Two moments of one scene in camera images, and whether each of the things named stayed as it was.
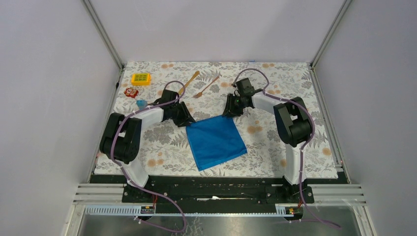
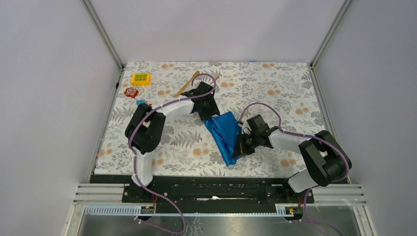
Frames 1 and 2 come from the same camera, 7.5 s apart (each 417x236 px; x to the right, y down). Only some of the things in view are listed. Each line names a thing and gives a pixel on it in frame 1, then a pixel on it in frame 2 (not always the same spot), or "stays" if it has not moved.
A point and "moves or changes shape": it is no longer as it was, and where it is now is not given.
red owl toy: [131, 92] stays
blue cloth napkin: [214, 141] moves or changes shape
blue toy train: [141, 103] stays
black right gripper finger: [232, 108] → [243, 147]
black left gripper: [186, 116] → [212, 109]
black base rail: [217, 194] stays
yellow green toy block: [140, 79] stays
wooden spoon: [181, 90] stays
